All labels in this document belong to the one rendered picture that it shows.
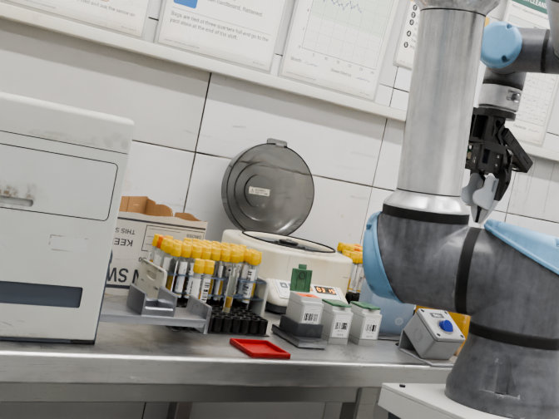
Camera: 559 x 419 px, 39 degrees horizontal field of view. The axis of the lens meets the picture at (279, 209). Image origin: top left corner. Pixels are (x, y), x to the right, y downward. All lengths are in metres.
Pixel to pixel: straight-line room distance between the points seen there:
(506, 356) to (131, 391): 0.49
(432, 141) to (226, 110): 0.86
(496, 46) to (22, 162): 0.80
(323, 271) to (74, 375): 0.67
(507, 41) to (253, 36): 0.65
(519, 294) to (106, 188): 0.53
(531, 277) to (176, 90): 1.00
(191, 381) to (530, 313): 0.45
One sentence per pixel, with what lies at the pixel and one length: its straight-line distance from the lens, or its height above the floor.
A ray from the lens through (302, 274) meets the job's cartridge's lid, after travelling 1.33.
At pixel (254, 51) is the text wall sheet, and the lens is 1.85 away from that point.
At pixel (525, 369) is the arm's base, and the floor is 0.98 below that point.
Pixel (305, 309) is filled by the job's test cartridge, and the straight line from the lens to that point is 1.29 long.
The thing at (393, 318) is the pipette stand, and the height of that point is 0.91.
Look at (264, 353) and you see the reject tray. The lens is 1.18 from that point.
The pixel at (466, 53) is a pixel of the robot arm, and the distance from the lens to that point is 1.06.
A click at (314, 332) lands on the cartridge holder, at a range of 1.31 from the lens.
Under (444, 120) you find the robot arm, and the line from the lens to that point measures 1.04.
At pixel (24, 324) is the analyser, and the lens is 1.05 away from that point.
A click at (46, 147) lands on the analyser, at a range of 1.01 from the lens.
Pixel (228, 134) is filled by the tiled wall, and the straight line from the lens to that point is 1.84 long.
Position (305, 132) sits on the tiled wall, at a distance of 1.94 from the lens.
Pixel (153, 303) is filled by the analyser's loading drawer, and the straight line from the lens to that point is 1.18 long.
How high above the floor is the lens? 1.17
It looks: 4 degrees down
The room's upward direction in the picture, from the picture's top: 12 degrees clockwise
